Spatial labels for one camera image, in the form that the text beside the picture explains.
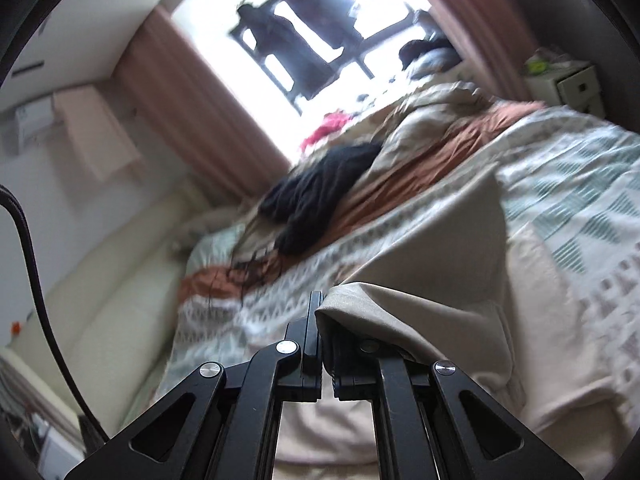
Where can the black knitted garment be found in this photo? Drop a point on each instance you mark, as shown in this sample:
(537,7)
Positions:
(306,202)

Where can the geometric patterned bed cover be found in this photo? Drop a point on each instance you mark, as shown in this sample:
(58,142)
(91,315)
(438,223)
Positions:
(571,177)

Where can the pink red garment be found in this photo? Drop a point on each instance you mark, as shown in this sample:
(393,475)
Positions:
(331,123)

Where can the beige jacket with paisley lining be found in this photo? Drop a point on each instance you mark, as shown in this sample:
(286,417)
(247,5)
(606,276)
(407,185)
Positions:
(458,287)

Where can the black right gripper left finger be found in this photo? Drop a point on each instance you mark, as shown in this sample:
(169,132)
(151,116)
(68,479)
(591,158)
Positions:
(219,422)

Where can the dark pillow by window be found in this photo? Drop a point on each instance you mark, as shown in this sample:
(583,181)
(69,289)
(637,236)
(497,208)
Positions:
(420,58)

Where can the white wall air conditioner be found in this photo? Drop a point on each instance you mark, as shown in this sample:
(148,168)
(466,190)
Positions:
(33,119)

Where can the rust and beige crumpled duvet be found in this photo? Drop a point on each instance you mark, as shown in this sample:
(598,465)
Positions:
(425,136)

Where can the white bedside drawer cabinet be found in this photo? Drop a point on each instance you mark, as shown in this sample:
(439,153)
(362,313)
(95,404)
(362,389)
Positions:
(575,84)

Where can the dark hanging clothes at window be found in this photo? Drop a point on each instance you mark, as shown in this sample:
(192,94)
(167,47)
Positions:
(306,37)

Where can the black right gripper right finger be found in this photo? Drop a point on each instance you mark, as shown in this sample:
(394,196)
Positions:
(431,421)

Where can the pink curtain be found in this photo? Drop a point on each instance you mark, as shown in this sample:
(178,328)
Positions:
(194,113)

